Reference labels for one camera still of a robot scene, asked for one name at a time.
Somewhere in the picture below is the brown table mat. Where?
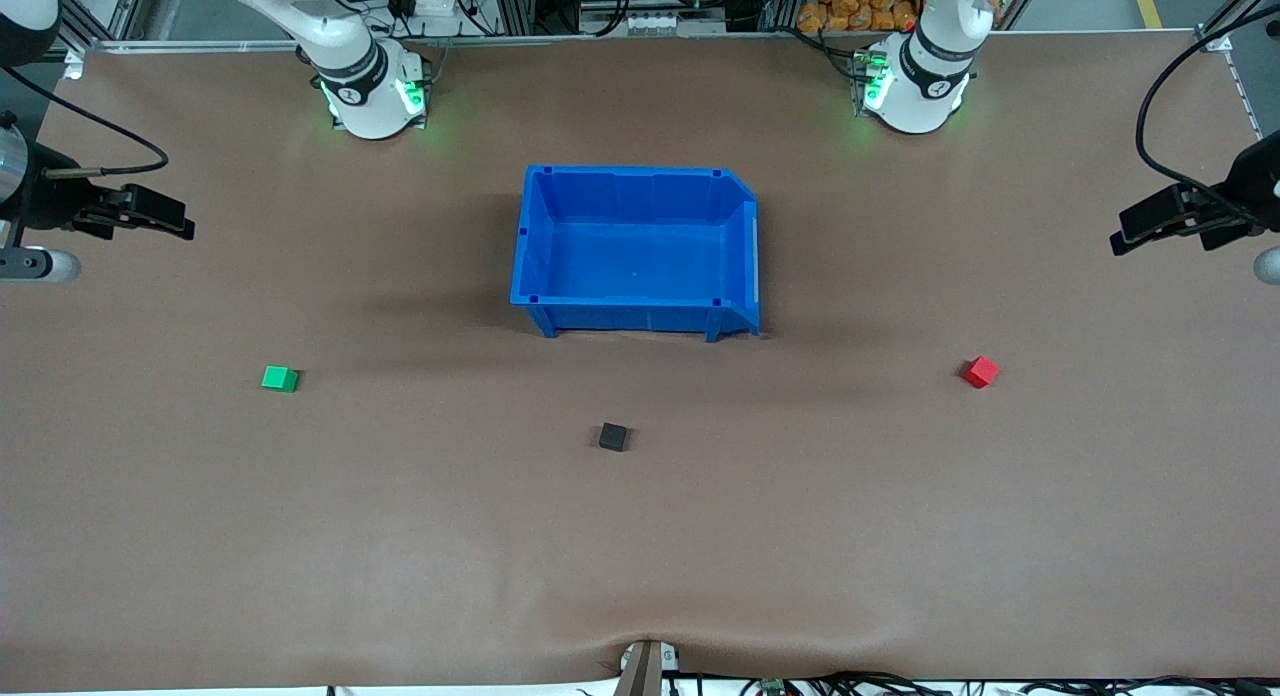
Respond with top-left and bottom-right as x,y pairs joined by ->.
0,31 -> 1280,693

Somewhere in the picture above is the orange snack bags pile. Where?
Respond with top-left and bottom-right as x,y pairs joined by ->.
797,0 -> 921,33

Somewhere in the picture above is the blue plastic storage bin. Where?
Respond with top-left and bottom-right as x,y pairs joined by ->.
510,164 -> 763,343

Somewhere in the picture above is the white terminal strip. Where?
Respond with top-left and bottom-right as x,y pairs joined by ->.
625,13 -> 703,36

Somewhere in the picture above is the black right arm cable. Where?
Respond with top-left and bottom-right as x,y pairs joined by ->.
0,64 -> 169,178

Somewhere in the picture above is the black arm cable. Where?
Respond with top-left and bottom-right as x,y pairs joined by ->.
0,64 -> 169,178
1135,16 -> 1280,223

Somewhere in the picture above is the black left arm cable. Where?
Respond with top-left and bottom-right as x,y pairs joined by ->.
1135,16 -> 1280,223

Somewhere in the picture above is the aluminium frame strut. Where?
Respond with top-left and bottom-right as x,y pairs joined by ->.
1195,0 -> 1280,54
55,0 -> 136,53

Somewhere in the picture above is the aluminium frame rail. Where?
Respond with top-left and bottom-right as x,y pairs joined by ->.
88,32 -> 873,53

